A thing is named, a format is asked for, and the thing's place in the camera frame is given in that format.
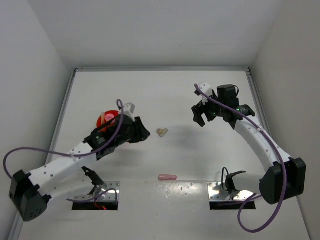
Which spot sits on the beige eraser pair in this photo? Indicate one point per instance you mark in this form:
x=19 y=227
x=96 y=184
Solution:
x=161 y=131

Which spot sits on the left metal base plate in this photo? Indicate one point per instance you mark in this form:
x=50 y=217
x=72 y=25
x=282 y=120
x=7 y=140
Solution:
x=107 y=193

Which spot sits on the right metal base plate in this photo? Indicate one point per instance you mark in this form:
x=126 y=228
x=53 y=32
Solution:
x=217 y=194

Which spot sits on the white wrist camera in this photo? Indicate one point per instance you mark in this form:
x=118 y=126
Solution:
x=205 y=91
x=127 y=111

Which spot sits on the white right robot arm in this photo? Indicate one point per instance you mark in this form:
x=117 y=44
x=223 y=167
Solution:
x=284 y=176

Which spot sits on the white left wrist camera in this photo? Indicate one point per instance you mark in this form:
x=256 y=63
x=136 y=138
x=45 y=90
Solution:
x=127 y=111

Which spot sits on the beige yellow pencil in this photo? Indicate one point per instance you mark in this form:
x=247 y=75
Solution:
x=102 y=118

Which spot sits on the orange round divided container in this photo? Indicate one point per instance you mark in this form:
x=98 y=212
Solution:
x=98 y=124

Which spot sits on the metal base plate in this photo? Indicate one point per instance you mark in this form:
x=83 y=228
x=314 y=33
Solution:
x=107 y=193
x=217 y=194

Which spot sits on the pink capped clear bottle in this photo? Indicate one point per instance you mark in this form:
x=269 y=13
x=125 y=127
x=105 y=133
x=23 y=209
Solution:
x=109 y=117

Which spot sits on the pink highlighter marker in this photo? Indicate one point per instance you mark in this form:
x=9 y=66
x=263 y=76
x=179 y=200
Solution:
x=167 y=177

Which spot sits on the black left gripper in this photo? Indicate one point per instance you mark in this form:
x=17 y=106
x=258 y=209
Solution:
x=141 y=132

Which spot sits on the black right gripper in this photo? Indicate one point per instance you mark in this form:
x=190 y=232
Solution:
x=198 y=110

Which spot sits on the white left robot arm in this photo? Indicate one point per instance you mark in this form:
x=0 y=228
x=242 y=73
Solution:
x=31 y=192

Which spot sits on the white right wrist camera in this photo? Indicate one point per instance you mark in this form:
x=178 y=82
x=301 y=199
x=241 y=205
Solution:
x=205 y=91

